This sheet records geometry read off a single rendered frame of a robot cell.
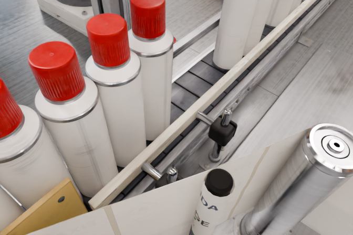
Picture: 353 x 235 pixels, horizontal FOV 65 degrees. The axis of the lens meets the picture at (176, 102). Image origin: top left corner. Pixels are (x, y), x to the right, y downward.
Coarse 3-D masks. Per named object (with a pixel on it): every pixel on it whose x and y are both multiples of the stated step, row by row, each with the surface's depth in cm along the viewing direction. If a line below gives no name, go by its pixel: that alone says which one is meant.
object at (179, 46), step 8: (216, 16) 47; (208, 24) 45; (216, 24) 46; (192, 32) 43; (200, 32) 43; (208, 32) 45; (184, 40) 42; (192, 40) 43; (176, 48) 41; (184, 48) 42; (176, 56) 41
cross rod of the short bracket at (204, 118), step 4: (200, 112) 40; (196, 116) 40; (200, 116) 39; (204, 116) 39; (208, 116) 39; (200, 120) 39; (204, 120) 39; (208, 120) 39; (212, 120) 39; (208, 124) 39
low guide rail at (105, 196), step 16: (288, 16) 56; (272, 32) 52; (256, 48) 49; (240, 64) 46; (224, 80) 43; (208, 96) 41; (192, 112) 39; (176, 128) 37; (160, 144) 35; (144, 160) 34; (128, 176) 32; (112, 192) 31; (96, 208) 30
